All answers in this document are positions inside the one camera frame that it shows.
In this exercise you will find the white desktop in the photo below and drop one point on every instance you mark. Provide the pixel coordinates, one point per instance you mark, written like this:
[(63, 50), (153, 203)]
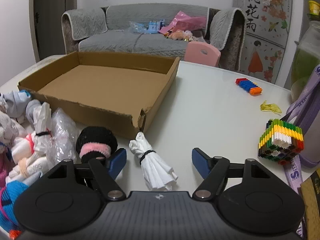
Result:
[(212, 110)]

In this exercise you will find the colourful building block strip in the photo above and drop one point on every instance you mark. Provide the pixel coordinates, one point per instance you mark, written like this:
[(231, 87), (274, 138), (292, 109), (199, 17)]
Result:
[(248, 86)]

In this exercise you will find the brown cardboard box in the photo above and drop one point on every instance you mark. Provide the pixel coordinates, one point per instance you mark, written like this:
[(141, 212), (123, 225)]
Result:
[(105, 80)]

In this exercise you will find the plush toys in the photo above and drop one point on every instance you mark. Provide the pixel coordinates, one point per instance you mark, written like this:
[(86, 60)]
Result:
[(178, 35)]

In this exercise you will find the yellow translucent plastic piece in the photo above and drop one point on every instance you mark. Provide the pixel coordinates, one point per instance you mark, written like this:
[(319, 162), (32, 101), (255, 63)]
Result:
[(270, 108)]

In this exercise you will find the black sock ball pink band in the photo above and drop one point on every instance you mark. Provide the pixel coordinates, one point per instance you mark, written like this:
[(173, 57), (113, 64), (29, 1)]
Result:
[(95, 136)]

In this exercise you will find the white mask bundle beige tie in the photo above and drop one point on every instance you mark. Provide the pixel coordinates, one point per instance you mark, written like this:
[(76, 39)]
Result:
[(37, 167)]

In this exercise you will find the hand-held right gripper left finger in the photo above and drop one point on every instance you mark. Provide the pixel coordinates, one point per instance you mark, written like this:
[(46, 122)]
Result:
[(117, 162)]

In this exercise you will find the clear blue plastic bag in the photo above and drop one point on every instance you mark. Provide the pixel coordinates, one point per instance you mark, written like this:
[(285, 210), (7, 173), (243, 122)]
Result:
[(137, 27)]

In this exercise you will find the dark door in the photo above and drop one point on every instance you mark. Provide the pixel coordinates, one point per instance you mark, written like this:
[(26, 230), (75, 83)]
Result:
[(50, 17)]

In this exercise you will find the yellow cup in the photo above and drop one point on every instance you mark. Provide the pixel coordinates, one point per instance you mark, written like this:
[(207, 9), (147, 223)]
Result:
[(314, 6)]

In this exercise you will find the white cloth bundle black band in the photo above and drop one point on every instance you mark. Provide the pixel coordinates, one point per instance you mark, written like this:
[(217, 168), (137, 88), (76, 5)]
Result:
[(155, 170)]

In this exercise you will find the yellow box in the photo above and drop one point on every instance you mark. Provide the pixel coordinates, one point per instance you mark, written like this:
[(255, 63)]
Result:
[(312, 205)]

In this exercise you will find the pink plastic chair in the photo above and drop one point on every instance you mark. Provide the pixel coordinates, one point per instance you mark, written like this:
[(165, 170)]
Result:
[(195, 55)]

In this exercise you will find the clear plastic bag bundle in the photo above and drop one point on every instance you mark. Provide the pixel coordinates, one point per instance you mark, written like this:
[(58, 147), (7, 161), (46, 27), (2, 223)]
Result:
[(62, 130)]

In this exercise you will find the refrigerator with flower decals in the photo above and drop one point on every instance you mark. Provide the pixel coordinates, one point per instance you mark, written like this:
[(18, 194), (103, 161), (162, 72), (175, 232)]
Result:
[(262, 42)]

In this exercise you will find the pink plastic bag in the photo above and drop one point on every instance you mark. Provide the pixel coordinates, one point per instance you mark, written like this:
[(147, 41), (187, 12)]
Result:
[(185, 21)]

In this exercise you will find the blue toy castle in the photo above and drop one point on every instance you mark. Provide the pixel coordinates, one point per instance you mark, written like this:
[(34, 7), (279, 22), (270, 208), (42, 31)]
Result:
[(153, 27)]

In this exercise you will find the orange plastic bag bundle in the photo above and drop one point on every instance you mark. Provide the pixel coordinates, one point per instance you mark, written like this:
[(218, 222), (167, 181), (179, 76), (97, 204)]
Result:
[(15, 234)]

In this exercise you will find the grey sock bundle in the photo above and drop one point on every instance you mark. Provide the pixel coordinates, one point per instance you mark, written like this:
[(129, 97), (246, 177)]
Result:
[(15, 102), (32, 107)]

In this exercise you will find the blue sock bundle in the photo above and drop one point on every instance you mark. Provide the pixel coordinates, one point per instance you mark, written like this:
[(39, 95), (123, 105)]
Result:
[(15, 197)]

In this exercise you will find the multicolour building block cube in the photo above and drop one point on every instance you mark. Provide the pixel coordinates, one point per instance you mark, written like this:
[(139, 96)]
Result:
[(280, 142)]

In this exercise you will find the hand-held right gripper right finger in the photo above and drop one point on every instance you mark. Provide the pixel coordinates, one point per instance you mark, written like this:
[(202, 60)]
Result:
[(200, 162)]

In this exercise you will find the glass fish tank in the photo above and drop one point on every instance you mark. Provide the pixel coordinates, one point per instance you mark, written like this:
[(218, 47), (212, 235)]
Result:
[(305, 62)]

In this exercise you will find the grey sofa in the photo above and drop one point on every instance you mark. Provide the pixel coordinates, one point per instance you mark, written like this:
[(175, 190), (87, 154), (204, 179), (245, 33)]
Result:
[(120, 42)]

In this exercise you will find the white plastic bag bundle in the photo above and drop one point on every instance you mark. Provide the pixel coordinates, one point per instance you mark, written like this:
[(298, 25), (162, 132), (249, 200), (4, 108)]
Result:
[(42, 120)]

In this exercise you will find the white bundle pink tie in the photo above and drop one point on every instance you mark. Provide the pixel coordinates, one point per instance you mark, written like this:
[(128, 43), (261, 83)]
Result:
[(22, 147)]

